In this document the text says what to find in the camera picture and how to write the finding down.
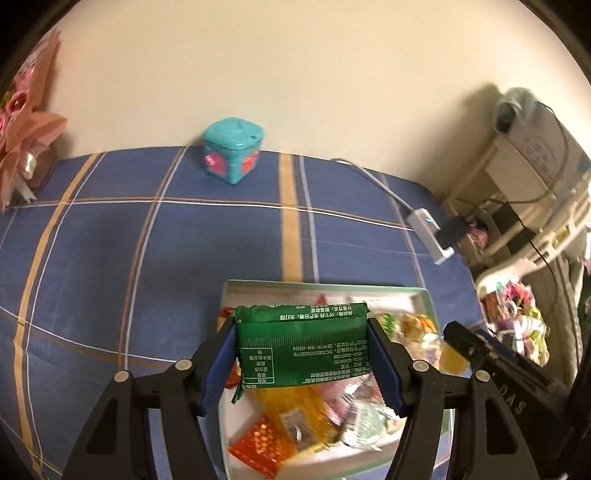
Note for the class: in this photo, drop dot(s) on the teal and white cardboard tray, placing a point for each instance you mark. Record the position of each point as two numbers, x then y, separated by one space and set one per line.
300 294

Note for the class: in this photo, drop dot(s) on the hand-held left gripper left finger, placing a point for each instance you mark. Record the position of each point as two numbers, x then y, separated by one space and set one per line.
221 364

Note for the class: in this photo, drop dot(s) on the plain green snack packet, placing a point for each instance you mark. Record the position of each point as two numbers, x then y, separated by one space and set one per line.
300 350

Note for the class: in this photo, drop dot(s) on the blue plaid tablecloth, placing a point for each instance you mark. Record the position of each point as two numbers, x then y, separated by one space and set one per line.
138 254

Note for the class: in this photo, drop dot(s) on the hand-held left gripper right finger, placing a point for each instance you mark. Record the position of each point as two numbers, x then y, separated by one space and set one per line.
385 364

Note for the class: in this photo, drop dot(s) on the teal toy box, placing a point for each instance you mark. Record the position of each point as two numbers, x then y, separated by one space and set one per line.
231 147

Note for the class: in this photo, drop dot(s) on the large red snack packet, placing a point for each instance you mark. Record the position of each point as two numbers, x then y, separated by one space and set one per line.
261 445

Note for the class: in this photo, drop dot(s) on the basket of colourful small things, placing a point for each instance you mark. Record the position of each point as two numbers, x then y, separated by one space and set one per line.
517 314

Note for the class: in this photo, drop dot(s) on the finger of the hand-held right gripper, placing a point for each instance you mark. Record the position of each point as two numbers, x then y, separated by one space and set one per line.
466 344

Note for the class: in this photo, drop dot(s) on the white shelf rack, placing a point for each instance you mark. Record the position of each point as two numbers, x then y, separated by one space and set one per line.
512 170

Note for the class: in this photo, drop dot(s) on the white and teal bag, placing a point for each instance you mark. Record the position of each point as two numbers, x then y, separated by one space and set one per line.
545 138

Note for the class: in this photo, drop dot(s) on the white power strip with plug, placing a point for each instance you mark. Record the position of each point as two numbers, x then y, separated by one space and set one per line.
425 224

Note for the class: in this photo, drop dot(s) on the yellow snack packet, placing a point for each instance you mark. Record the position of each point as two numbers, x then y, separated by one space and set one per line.
286 408

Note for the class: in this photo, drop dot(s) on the black adapter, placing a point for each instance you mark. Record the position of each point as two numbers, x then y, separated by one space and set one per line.
455 230

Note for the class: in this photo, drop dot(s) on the pink paper flower bouquet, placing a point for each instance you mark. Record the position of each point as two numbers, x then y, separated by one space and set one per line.
27 129

